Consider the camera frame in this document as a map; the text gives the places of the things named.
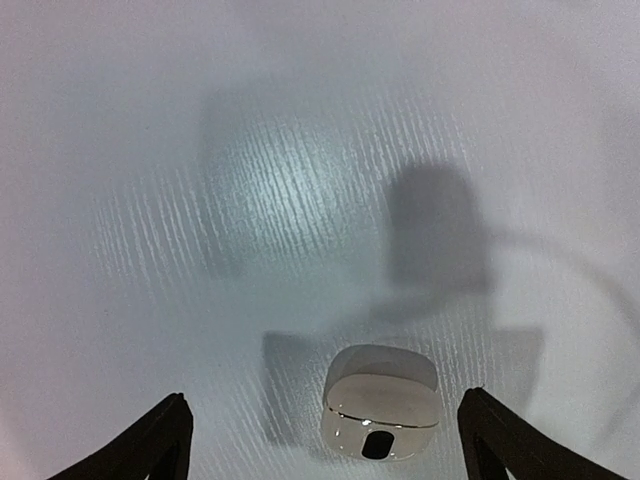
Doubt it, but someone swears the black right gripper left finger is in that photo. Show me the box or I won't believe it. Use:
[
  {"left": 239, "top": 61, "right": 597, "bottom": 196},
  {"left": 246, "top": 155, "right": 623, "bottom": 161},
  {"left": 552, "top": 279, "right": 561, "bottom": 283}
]
[{"left": 50, "top": 393, "right": 193, "bottom": 480}]

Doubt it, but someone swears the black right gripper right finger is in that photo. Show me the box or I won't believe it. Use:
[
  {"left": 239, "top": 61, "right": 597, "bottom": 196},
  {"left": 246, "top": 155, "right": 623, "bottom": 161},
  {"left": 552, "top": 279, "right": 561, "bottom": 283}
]
[{"left": 457, "top": 387, "right": 620, "bottom": 480}]

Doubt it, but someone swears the small white charging case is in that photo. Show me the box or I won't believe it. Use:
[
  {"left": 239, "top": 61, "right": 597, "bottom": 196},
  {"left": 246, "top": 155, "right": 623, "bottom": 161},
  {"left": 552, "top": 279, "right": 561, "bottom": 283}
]
[{"left": 320, "top": 374, "right": 442, "bottom": 462}]

